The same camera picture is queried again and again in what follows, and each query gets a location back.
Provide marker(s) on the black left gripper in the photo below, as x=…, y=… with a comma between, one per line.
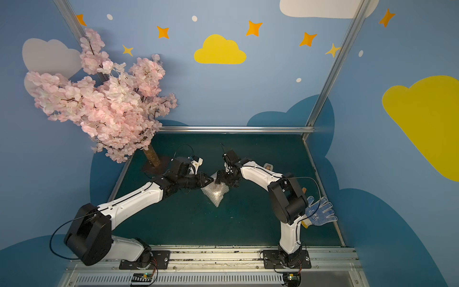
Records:
x=200, y=180

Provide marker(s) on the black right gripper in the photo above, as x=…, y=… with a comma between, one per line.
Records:
x=228, y=175

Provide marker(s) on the clear bubble wrap sheet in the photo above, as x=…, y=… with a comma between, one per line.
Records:
x=215, y=192

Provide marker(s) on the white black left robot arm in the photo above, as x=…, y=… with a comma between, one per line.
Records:
x=90, y=235

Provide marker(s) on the white tape dispenser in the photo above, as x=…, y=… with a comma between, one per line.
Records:
x=269, y=167

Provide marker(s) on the pink cherry blossom tree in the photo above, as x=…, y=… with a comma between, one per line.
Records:
x=117, y=107

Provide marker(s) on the blue dotted work glove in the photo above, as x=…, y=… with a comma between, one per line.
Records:
x=319, y=213

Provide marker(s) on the left small electronics board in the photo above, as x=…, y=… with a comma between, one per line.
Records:
x=141, y=279

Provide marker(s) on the small electronics board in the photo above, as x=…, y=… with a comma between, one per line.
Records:
x=141, y=279
x=291, y=280

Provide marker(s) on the right small electronics board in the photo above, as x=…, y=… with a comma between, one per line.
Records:
x=291, y=280

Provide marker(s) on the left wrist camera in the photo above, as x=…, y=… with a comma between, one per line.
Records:
x=183, y=166

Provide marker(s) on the back aluminium frame rail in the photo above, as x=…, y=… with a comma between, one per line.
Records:
x=236, y=129

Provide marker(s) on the right side table rail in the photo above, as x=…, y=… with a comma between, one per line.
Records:
x=321, y=188

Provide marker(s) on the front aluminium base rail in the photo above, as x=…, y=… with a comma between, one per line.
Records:
x=226, y=266

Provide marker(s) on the left aluminium corner post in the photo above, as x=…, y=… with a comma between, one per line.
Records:
x=70, y=18

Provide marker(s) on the aluminium corner post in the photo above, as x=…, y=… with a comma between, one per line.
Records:
x=346, y=46
x=70, y=18

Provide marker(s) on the right aluminium corner post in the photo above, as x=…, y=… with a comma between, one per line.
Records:
x=346, y=46

